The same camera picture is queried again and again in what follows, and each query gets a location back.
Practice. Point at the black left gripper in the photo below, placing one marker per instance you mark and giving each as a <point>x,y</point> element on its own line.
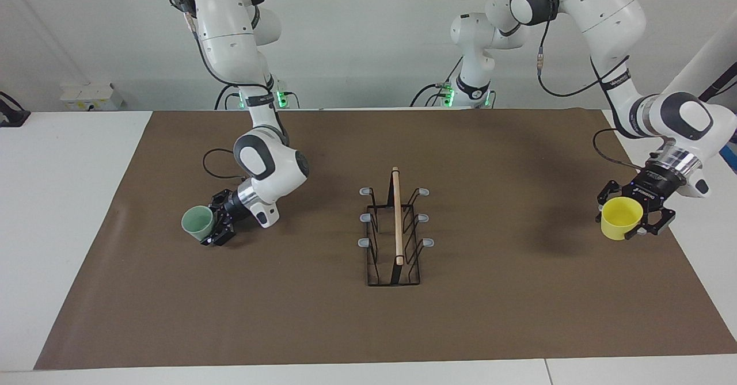
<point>656,188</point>

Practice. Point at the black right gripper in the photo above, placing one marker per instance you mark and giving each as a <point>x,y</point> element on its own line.
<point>237,206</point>

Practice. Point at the yellow plastic cup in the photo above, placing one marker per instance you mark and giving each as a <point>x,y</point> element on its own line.
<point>620,218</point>

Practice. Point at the pale green plastic cup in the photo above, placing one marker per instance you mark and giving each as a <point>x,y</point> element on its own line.
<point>197,223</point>

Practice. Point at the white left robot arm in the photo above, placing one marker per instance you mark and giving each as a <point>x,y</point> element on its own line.
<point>604,5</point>

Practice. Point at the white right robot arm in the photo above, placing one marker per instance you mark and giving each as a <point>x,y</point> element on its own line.
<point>230,28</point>

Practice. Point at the blue box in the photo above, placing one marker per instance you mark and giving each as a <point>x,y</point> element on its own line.
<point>730,152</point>

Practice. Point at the brown table mat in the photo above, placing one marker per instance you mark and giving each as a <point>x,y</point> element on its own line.
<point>288,316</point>

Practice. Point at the white slanted pole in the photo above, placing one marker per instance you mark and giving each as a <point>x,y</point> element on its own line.
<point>711,63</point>

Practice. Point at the white wall socket box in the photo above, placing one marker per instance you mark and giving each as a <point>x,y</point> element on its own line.
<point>92,96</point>

